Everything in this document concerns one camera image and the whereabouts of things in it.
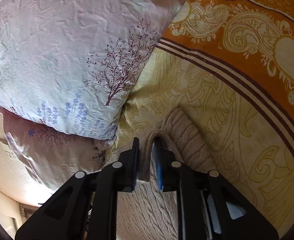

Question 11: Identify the beige cable-knit sweater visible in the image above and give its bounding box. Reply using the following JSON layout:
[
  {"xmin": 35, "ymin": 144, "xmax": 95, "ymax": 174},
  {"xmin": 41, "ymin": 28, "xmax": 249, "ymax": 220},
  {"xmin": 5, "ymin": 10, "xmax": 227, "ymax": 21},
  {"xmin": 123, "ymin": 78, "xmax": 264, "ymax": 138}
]
[{"xmin": 81, "ymin": 107, "xmax": 217, "ymax": 240}]

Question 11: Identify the pink floral pillow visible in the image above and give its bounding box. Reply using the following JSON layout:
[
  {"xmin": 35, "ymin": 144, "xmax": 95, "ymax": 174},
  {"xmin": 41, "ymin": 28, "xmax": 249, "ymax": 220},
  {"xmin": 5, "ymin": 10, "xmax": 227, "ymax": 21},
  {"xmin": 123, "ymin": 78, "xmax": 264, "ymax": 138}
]
[{"xmin": 0, "ymin": 108, "xmax": 114, "ymax": 190}]

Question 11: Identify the wooden headboard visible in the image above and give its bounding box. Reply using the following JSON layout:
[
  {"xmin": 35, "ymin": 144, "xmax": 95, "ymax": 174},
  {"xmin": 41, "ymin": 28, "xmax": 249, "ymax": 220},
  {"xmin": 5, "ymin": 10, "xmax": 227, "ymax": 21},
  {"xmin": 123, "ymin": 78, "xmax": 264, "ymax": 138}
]
[{"xmin": 0, "ymin": 191, "xmax": 38, "ymax": 239}]

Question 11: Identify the yellow patterned bed cover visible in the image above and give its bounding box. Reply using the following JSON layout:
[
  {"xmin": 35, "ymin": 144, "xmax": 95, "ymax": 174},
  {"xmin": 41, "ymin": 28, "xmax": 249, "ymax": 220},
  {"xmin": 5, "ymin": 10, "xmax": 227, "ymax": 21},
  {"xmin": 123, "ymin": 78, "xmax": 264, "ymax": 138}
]
[{"xmin": 107, "ymin": 0, "xmax": 294, "ymax": 237}]

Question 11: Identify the lavender floral pillow underneath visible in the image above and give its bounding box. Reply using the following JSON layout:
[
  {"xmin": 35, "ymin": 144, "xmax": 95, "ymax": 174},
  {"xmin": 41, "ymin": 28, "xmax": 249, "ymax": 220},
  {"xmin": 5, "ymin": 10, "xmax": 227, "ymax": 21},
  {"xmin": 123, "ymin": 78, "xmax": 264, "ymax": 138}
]
[{"xmin": 0, "ymin": 0, "xmax": 186, "ymax": 140}]

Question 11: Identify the white wall socket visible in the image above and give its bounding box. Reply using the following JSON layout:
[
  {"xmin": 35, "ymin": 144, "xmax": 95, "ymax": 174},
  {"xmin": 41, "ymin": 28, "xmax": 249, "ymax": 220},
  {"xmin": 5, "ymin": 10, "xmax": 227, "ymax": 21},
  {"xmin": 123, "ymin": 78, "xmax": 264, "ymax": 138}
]
[{"xmin": 0, "ymin": 139, "xmax": 17, "ymax": 160}]

